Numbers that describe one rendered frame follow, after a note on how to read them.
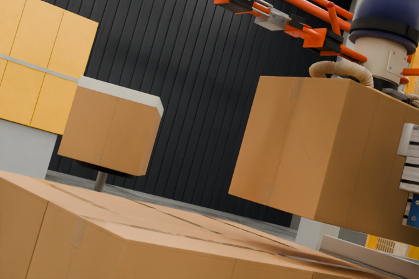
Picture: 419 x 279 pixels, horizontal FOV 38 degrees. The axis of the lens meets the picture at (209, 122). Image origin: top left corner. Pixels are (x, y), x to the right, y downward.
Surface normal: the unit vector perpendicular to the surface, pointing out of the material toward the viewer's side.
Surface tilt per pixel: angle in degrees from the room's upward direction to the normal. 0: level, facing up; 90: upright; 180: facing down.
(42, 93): 90
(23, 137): 90
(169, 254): 90
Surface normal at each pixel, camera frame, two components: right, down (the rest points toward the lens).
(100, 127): 0.04, -0.07
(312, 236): -0.75, -0.26
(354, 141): 0.55, 0.08
